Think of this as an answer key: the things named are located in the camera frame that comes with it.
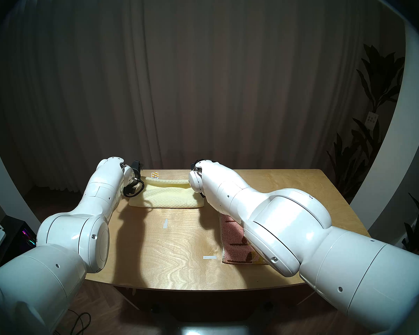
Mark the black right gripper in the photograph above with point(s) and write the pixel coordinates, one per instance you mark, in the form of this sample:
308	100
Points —
199	161

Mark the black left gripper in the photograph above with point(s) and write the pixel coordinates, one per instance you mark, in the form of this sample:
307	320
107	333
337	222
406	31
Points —
136	166

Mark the cream terry towel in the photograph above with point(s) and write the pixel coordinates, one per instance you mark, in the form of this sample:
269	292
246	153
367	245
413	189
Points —
167	200

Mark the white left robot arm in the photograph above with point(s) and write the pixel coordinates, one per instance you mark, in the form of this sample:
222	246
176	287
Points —
63	240

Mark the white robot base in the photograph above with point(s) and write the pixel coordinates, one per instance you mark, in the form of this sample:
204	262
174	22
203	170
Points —
213	330

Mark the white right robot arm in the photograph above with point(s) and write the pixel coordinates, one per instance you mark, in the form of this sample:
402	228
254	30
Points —
300	233

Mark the pink blue sun-print towel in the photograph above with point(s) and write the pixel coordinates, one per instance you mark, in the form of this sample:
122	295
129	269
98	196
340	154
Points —
234	236

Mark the grey pleated curtain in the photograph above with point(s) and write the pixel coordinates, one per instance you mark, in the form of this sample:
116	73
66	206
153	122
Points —
195	76

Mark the black computer case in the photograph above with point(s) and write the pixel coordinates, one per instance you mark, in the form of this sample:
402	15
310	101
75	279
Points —
14	233

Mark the white plant tag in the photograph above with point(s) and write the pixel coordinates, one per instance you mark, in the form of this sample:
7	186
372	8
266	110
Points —
371	120

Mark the tall dark leafy plant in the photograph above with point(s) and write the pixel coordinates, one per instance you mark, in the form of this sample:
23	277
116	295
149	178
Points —
380	76

